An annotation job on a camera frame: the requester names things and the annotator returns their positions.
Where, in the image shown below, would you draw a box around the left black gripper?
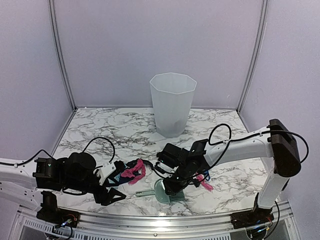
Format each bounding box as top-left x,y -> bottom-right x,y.
64,175 -> 127,207

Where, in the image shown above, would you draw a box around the green hand brush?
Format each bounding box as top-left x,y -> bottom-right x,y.
135,179 -> 185,204

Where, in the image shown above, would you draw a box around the blue plastic dustpan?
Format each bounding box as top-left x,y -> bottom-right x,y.
202,170 -> 211,182

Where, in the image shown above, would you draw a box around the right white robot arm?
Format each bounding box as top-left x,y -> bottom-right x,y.
163,119 -> 302,224

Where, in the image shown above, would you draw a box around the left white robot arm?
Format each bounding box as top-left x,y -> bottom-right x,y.
0,151 -> 126,211

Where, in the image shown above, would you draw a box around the navy paper scrap left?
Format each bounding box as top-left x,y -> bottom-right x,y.
108,175 -> 134,187

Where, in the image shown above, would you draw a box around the black paper scrap left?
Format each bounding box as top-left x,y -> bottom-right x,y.
124,158 -> 154,173

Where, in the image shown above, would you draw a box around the translucent white plastic bin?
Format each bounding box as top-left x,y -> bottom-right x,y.
149,72 -> 197,138

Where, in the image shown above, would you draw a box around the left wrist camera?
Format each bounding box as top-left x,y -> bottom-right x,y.
94,162 -> 116,186

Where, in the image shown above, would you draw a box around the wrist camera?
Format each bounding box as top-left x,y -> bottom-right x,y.
156,143 -> 189,173
94,162 -> 116,186

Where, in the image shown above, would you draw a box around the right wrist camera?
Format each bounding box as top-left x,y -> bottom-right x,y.
156,143 -> 189,173

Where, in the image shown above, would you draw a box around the aluminium front frame rail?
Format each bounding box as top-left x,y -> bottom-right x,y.
8,201 -> 302,240

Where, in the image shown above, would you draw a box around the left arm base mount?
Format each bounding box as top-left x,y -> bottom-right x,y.
36,191 -> 80,228

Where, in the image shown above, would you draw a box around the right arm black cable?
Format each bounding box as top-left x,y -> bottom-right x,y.
208,123 -> 310,166

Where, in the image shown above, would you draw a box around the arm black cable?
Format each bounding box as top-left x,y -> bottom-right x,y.
208,123 -> 310,166
0,136 -> 116,168

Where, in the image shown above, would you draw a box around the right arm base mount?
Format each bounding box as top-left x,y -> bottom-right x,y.
230,193 -> 274,229

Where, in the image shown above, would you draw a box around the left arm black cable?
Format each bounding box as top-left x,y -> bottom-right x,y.
0,136 -> 116,168

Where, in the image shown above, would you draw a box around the right aluminium corner post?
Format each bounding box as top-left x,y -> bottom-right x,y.
236,0 -> 269,115

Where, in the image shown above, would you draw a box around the aluminium corner post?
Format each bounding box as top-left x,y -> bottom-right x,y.
47,0 -> 77,112
236,0 -> 269,115

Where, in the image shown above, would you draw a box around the left aluminium corner post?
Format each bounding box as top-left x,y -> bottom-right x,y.
47,0 -> 77,112

